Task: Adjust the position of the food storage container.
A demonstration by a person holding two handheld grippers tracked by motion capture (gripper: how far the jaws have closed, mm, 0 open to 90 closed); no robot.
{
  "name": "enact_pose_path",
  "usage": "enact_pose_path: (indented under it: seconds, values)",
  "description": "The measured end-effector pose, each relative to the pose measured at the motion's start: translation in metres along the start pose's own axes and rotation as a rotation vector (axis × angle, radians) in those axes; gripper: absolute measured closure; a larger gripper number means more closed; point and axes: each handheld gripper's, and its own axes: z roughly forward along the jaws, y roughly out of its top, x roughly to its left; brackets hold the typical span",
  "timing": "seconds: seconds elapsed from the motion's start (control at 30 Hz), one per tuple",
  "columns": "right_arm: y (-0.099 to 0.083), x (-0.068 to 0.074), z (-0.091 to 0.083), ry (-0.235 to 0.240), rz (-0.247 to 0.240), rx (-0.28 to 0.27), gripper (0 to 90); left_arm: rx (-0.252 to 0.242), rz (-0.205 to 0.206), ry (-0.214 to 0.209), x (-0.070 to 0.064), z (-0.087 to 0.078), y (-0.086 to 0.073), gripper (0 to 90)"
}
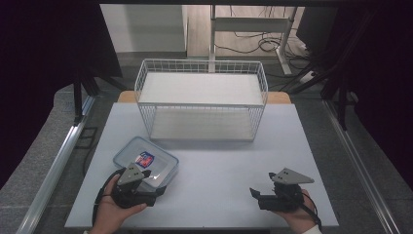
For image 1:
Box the white power strip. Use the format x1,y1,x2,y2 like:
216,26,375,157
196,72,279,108
299,70,318,84

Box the white metal desk frame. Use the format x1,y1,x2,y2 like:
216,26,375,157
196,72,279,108
208,4,299,76

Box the black floor cables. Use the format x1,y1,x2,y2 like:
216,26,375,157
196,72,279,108
213,5,313,92

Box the clear plastic food container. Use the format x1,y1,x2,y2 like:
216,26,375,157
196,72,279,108
112,136,180,193

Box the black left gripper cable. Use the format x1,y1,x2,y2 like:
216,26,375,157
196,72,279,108
92,168,127,227

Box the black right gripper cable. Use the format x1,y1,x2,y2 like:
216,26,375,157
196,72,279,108
300,191,323,232

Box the white sleeve cuff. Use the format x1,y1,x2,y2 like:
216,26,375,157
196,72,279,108
302,224,323,234

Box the black metal stand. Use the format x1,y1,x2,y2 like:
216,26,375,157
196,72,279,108
72,62,128,127
288,9,379,132

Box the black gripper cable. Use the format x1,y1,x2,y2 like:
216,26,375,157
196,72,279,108
300,191,323,232
92,168,127,227

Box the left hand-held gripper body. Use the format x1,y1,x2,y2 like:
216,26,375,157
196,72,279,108
111,162,164,210

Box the person's right hand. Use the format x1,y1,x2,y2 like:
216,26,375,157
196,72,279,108
273,189,321,234

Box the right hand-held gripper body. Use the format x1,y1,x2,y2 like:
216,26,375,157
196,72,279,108
257,167,316,213

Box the white cabinet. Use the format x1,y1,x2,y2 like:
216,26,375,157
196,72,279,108
99,3,189,55

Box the dark curtain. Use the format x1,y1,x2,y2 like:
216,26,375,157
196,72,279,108
0,0,124,190
295,4,413,183

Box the white wire basket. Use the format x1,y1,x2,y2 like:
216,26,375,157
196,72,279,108
133,58,270,143

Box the person's left hand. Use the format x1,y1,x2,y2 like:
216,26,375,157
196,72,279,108
90,175,148,234

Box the aluminium rail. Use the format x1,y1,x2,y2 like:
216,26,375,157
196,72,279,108
321,98,403,234
15,96,96,234

